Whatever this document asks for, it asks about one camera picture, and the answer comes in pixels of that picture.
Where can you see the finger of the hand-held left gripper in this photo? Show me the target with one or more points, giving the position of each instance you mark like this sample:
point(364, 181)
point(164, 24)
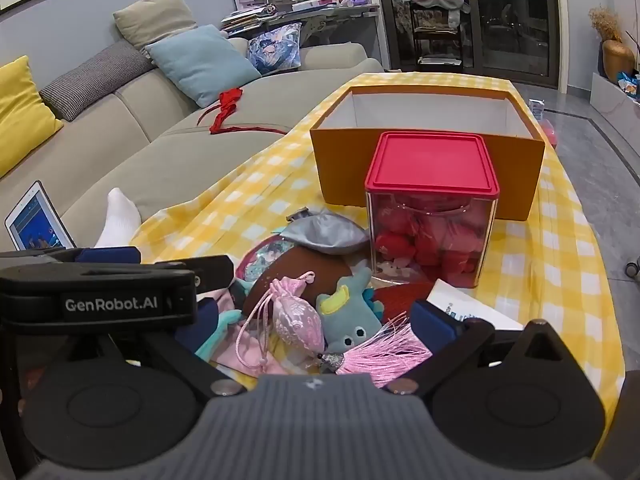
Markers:
point(107, 255)
point(210, 270)

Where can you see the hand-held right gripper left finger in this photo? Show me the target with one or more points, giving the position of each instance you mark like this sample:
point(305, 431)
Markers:
point(197, 332)

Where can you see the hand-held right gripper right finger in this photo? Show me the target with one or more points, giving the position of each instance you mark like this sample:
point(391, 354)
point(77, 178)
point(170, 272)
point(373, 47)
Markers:
point(435, 327)

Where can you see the pink tassel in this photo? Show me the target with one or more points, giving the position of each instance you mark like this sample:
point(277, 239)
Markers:
point(380, 350)

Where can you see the pink cloth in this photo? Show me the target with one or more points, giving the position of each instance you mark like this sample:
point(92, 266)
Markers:
point(252, 357)

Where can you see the teal plush dinosaur toy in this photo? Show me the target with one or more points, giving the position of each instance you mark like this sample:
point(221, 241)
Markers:
point(345, 317)

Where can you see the silver fabric pouch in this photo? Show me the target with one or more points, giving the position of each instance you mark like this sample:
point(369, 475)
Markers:
point(325, 232)

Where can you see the orange cardboard box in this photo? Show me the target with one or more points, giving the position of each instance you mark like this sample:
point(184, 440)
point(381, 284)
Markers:
point(340, 170)

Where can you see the teal cloth toy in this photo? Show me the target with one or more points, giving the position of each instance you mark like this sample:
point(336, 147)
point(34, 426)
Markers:
point(217, 334)

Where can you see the white paper card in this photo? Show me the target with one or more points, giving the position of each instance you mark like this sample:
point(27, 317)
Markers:
point(465, 300)

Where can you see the person's white sock foot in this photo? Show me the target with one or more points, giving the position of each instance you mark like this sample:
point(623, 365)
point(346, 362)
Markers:
point(117, 215)

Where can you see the dark red knit cloth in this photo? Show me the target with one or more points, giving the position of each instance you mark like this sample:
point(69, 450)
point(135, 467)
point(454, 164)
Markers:
point(395, 300)

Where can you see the glittery pink teal pouch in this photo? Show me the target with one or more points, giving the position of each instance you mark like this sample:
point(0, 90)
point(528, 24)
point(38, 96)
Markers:
point(265, 255)

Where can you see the white tablet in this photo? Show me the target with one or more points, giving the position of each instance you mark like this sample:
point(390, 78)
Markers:
point(37, 225)

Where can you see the pile of red plush toys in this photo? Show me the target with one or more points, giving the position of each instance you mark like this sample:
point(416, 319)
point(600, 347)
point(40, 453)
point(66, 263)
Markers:
point(435, 240)

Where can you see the brown plush cushion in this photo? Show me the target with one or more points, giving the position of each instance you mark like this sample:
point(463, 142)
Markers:
point(300, 267)

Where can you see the yellow checked tablecloth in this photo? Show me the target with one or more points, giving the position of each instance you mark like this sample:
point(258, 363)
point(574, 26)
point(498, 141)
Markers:
point(525, 270)

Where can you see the beige fabric sofa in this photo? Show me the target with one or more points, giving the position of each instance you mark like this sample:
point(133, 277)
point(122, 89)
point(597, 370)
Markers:
point(150, 125)

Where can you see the red ribbon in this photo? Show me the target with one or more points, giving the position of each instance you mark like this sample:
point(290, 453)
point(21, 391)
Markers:
point(225, 110)

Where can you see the yellow pillow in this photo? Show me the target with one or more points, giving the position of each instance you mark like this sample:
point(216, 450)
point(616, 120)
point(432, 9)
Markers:
point(20, 115)

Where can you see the clear container with red lid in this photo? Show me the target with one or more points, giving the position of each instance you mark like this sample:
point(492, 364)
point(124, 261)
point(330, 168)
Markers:
point(430, 160)

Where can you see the grey houndstooth pillow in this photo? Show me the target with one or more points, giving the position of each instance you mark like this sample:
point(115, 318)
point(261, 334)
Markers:
point(90, 80)

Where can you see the light blue pillow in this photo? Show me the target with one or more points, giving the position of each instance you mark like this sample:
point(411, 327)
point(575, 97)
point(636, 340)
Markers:
point(200, 65)

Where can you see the black caster wheel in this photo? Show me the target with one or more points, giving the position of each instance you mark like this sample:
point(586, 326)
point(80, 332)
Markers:
point(633, 267)

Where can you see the pink toy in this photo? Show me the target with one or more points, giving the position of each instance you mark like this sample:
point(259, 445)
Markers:
point(548, 134)

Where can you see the cartoon print pillow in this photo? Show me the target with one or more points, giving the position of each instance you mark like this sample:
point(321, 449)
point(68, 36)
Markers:
point(275, 50)

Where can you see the small box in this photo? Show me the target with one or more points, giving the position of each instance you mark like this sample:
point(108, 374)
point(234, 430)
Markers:
point(536, 109)

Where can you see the beige pillow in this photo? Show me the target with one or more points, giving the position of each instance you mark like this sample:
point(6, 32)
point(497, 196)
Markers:
point(150, 17)

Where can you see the stack of books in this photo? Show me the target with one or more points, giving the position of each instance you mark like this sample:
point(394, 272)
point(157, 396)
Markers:
point(245, 20)

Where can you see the grey desk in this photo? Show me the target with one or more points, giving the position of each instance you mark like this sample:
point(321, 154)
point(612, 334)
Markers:
point(330, 15)

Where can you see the grey TV cabinet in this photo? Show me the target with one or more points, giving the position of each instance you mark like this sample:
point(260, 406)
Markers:
point(610, 105)

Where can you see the blue snack bag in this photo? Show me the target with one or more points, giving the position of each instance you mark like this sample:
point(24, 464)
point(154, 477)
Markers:
point(629, 85)

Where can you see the glass sliding doors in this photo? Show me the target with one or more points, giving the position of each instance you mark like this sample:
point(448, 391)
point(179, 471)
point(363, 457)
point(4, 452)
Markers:
point(515, 20)

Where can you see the gold vase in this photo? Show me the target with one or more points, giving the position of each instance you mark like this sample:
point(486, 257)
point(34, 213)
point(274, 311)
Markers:
point(616, 60)

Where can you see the baby chair with pink cushion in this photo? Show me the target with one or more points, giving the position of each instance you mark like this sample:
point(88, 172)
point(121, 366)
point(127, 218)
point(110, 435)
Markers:
point(435, 2)

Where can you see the dried flowers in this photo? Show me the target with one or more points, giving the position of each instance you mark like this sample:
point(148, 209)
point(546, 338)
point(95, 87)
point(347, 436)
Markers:
point(605, 22)

